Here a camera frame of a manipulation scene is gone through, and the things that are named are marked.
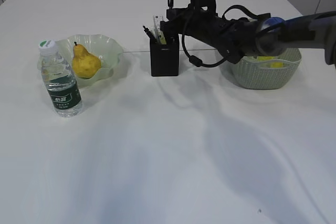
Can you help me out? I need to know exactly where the yellow waste paper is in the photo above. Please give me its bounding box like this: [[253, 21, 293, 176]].
[[256, 56, 285, 68]]

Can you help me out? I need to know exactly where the clear plastic ruler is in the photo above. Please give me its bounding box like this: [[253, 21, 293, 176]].
[[153, 15, 163, 44]]

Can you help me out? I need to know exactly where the green plastic woven basket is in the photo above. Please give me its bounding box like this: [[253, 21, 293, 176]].
[[219, 48, 302, 90]]

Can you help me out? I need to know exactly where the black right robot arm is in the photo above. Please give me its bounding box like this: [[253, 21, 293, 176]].
[[160, 5, 335, 68]]

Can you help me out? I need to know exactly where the yellow pear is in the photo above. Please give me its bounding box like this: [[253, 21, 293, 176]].
[[72, 41, 101, 79]]

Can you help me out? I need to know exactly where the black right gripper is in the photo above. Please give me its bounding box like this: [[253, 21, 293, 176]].
[[160, 8, 218, 38]]

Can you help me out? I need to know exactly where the clear water bottle green label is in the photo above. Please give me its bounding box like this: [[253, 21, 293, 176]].
[[39, 40, 83, 118]]

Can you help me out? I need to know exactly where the yellow utility knife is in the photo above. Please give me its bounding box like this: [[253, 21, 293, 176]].
[[159, 33, 166, 45]]

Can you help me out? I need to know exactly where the green wavy glass plate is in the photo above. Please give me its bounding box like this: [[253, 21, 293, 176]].
[[39, 35, 122, 88]]

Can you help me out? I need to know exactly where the black square pen holder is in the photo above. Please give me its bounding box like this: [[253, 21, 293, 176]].
[[149, 35, 180, 77]]

